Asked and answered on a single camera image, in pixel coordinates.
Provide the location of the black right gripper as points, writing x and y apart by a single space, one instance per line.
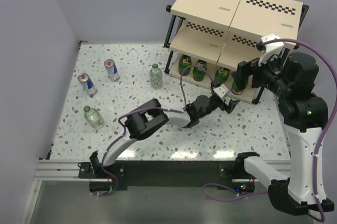
246 69

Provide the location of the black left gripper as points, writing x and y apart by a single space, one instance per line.
231 105

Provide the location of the green Perrier bottle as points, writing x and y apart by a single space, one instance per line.
238 87
199 70
221 75

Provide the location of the clear bottle green cap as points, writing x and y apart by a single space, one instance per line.
156 77
93 117

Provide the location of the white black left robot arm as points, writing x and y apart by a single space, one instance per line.
144 121

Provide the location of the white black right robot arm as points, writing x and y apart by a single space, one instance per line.
305 119

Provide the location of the green bottle on shelf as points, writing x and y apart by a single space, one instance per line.
184 62

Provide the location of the beige three-tier shelf unit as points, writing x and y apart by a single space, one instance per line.
225 32

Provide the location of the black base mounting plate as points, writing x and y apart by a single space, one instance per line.
166 174

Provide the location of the silver blue can back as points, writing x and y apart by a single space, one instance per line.
111 69

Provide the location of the silver blue can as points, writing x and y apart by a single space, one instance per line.
111 69
87 84

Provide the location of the silver blue can front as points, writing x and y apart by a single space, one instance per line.
87 84

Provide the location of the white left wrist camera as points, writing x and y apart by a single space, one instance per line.
221 91

